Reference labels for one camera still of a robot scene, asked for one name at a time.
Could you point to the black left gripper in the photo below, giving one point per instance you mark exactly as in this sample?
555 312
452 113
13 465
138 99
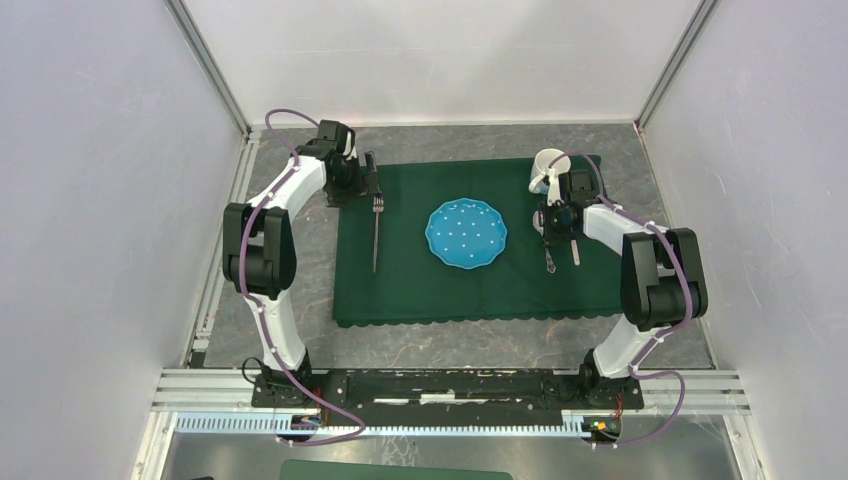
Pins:
364 185

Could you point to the green mat at bottom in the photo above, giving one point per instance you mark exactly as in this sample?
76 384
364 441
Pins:
305 469

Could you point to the white blue mug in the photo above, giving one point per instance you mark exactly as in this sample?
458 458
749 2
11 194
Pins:
548 164

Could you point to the silver spoon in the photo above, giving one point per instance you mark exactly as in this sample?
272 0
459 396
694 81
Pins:
550 263

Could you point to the silver fork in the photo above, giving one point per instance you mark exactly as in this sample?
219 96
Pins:
378 207

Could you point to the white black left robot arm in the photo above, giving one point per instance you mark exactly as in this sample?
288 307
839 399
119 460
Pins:
259 254

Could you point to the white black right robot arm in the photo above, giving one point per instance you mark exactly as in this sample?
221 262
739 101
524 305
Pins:
662 282

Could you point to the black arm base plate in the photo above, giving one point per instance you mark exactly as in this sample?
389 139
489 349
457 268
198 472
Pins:
442 397

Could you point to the dark green cloth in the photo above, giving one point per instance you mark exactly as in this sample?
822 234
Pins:
412 286

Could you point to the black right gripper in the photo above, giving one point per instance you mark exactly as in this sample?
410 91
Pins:
550 237

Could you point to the blue polka dot plate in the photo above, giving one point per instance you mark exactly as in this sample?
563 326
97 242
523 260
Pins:
466 233

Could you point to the blue slotted cable duct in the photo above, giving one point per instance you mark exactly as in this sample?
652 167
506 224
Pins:
281 424

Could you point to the black handled knife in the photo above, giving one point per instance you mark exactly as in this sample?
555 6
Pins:
574 246

